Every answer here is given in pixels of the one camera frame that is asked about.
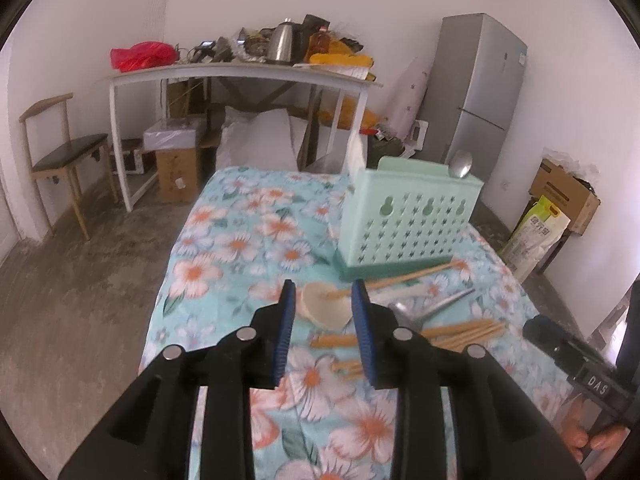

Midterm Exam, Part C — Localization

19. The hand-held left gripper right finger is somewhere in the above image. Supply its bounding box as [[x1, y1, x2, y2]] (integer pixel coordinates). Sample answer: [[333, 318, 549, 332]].
[[351, 279, 586, 480]]

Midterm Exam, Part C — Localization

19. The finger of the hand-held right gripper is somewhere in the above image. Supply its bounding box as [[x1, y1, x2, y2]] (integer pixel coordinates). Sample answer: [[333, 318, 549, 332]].
[[522, 316, 577, 359]]

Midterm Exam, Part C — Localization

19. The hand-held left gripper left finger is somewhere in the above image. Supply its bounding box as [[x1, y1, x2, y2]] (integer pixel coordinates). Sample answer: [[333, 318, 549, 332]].
[[57, 280, 296, 480]]

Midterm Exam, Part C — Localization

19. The cream ceramic spoon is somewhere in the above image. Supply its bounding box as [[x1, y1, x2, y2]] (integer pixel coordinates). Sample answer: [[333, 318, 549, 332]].
[[303, 282, 352, 332]]

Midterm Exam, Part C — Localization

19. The metal spoon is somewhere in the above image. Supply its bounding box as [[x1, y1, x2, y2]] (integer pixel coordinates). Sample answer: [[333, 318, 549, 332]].
[[448, 149, 474, 180], [387, 288, 477, 332]]

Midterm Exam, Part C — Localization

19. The mint green utensil holder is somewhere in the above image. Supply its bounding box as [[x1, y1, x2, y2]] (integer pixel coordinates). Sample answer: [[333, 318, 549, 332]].
[[334, 156, 483, 282]]

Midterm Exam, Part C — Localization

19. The person's right hand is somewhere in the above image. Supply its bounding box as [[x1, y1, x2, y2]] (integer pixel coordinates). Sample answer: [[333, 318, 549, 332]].
[[561, 399, 632, 464]]

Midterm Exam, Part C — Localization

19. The floral blue blanket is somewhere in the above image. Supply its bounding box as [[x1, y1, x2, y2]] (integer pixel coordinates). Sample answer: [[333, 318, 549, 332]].
[[137, 166, 601, 480]]

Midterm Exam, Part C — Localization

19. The white and green rice bag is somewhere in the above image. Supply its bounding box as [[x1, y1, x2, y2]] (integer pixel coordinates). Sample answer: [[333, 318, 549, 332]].
[[499, 195, 572, 282]]

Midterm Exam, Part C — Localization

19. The open cardboard box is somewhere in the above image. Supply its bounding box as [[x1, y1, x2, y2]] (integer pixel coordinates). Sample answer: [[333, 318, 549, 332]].
[[529, 158, 602, 236]]

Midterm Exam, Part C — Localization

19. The brown cardboard box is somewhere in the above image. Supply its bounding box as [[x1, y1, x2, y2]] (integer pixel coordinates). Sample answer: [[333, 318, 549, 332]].
[[155, 146, 202, 204]]

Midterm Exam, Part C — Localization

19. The white sack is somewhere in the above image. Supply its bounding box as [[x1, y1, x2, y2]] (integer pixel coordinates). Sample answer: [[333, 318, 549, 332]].
[[215, 107, 307, 172]]

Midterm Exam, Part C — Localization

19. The white plastic stool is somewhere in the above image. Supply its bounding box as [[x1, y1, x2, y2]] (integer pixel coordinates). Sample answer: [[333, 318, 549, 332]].
[[409, 119, 430, 151]]

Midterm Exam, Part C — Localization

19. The white plastic-wrapped box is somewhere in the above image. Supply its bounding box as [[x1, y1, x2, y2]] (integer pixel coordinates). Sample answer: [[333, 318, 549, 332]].
[[143, 119, 207, 152]]

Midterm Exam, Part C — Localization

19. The silver refrigerator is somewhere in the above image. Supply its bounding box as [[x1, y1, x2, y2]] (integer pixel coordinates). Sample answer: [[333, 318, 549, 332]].
[[419, 13, 529, 196]]

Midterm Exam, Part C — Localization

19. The white desk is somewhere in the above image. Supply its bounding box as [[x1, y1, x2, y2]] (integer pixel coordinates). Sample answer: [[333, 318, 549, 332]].
[[106, 61, 385, 212]]

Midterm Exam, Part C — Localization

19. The yellow bag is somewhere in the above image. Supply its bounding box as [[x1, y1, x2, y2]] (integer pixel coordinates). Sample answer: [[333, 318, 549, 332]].
[[309, 51, 375, 70]]

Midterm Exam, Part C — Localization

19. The wooden chair with dark seat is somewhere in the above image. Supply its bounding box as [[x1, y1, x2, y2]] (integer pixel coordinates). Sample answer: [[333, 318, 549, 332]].
[[19, 92, 119, 241]]

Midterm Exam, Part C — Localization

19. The steel electric kettle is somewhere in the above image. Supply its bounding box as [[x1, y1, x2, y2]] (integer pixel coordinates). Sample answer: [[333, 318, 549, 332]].
[[265, 18, 296, 65]]

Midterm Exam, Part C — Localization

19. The bottle of orange liquid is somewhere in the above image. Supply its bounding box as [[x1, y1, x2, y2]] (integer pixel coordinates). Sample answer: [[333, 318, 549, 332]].
[[310, 29, 332, 57]]

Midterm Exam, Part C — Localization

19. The red plastic bag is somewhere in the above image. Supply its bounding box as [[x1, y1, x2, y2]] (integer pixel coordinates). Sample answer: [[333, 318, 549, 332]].
[[110, 41, 179, 73]]

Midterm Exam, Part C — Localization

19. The black box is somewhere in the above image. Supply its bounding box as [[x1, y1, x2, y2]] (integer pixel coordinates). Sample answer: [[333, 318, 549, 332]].
[[301, 14, 331, 36]]

